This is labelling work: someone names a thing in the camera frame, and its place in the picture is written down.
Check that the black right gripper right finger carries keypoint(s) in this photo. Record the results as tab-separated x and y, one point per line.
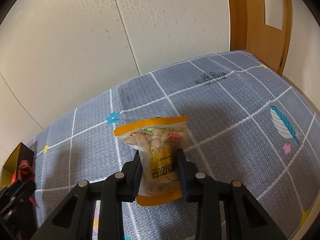
219	202

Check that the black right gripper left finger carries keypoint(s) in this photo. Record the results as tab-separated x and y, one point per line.
73	217

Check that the orange clear peanut packet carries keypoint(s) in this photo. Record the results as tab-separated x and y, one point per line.
156	140

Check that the shiny red foil packet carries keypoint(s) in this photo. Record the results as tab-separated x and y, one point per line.
25	173

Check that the gold metal tin box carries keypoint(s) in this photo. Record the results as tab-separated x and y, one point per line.
9	172

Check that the blue grid patterned tablecloth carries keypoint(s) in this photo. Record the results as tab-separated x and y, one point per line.
245	123

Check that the wooden door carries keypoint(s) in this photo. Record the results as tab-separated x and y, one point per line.
262	28

